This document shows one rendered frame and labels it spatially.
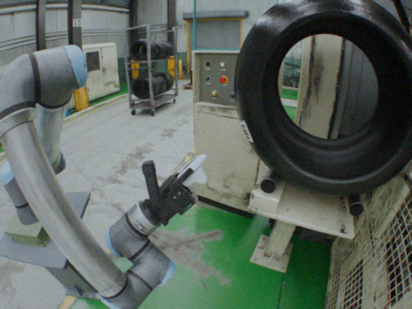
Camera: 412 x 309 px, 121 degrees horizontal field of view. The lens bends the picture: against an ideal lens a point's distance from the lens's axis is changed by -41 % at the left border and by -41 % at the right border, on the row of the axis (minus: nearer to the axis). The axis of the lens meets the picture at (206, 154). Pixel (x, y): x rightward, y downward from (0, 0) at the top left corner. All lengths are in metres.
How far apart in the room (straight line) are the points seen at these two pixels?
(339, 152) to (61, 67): 0.87
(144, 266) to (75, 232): 0.22
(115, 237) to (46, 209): 0.23
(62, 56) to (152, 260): 0.54
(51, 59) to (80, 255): 0.40
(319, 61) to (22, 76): 0.88
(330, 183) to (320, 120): 0.38
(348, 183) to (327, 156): 0.26
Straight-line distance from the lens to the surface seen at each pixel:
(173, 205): 0.49
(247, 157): 1.34
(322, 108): 0.84
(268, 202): 0.60
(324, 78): 0.83
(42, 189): 0.40
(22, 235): 1.02
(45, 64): 0.45
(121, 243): 0.56
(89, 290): 1.44
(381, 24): 0.49
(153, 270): 0.56
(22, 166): 0.41
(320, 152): 0.78
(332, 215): 0.71
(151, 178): 0.49
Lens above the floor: 1.24
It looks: 29 degrees down
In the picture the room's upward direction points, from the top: straight up
